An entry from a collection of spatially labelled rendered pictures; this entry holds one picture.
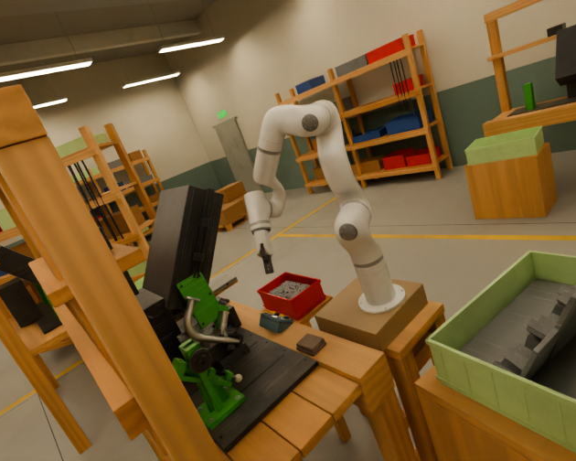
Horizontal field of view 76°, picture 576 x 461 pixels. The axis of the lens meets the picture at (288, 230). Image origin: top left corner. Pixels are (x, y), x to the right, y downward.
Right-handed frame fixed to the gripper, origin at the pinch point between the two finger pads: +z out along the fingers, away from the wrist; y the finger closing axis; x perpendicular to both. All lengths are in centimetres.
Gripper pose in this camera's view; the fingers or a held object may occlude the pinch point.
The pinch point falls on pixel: (269, 268)
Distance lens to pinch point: 145.9
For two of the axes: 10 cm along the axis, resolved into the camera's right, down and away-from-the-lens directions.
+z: 2.1, 9.6, -1.9
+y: -1.6, -1.5, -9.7
